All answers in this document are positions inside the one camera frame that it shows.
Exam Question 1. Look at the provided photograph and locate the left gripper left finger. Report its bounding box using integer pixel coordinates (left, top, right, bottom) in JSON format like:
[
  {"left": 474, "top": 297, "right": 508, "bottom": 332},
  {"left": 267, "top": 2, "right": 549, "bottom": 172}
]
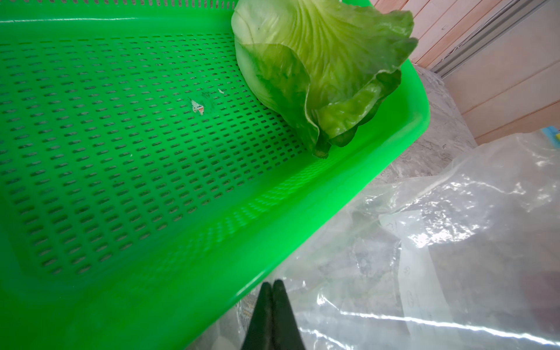
[{"left": 242, "top": 282, "right": 274, "bottom": 350}]

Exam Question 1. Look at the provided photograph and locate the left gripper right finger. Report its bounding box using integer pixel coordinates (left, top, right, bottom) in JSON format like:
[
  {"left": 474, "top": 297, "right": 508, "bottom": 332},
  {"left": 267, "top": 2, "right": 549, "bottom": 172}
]
[{"left": 272, "top": 279, "right": 306, "bottom": 350}]

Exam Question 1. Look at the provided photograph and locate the clear zip bag blue seal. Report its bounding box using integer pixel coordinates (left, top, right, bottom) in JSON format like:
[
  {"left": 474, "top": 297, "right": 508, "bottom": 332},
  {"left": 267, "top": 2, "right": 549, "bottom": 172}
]
[{"left": 187, "top": 128, "right": 560, "bottom": 350}]

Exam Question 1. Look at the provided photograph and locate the chinese cabbage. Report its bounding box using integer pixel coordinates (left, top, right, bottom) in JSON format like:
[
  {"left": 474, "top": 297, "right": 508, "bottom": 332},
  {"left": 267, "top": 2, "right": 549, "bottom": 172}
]
[{"left": 231, "top": 1, "right": 418, "bottom": 158}]

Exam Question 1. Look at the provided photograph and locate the green plastic basket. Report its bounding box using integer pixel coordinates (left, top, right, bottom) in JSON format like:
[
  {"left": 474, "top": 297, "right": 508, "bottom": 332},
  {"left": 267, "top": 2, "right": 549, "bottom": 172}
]
[{"left": 1, "top": 1, "right": 430, "bottom": 349}]

